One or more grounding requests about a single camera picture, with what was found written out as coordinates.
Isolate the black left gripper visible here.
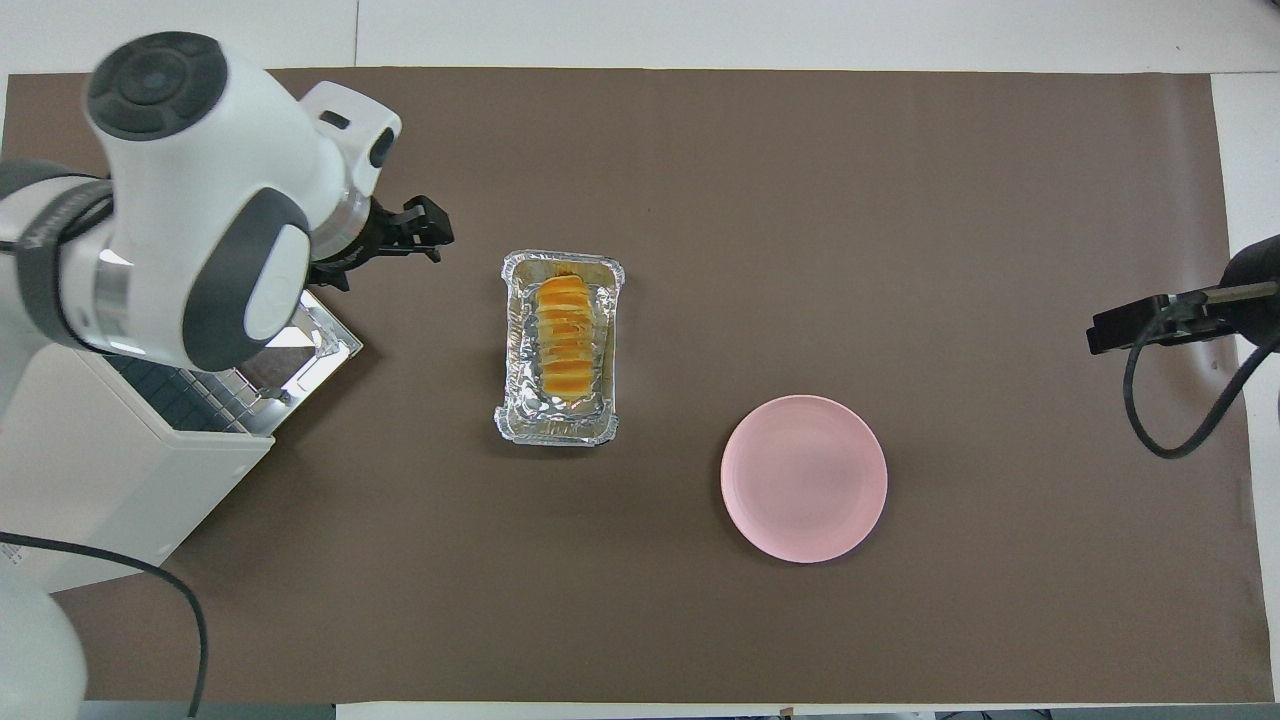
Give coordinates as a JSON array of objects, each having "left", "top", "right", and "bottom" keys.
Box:
[{"left": 308, "top": 195, "right": 456, "bottom": 293}]

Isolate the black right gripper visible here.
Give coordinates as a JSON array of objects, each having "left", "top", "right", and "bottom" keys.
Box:
[{"left": 1086, "top": 232, "right": 1280, "bottom": 357}]

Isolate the golden sliced bread loaf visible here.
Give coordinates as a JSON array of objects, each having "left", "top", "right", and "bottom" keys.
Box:
[{"left": 535, "top": 275, "right": 601, "bottom": 404}]

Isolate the aluminium foil tray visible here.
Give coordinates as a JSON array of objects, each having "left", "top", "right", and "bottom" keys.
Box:
[{"left": 494, "top": 250, "right": 626, "bottom": 447}]

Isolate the glass oven door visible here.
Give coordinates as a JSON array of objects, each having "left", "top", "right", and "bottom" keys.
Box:
[{"left": 238, "top": 290, "right": 364, "bottom": 416}]

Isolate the metal oven rack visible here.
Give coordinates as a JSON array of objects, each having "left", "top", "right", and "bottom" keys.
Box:
[{"left": 105, "top": 355, "right": 276, "bottom": 433}]

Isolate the white toaster oven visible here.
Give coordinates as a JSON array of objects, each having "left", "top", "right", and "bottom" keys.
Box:
[{"left": 0, "top": 345, "right": 276, "bottom": 599}]

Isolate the brown table mat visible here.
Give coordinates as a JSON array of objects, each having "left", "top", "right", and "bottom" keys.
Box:
[{"left": 0, "top": 68, "right": 1273, "bottom": 704}]

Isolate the pink round plate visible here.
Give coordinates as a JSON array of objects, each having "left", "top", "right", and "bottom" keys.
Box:
[{"left": 720, "top": 394, "right": 889, "bottom": 564}]

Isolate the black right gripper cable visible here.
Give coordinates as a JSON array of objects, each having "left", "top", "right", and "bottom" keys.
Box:
[{"left": 1122, "top": 300, "right": 1280, "bottom": 460}]

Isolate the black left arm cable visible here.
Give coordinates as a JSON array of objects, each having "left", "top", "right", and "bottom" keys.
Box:
[{"left": 0, "top": 532, "right": 210, "bottom": 720}]

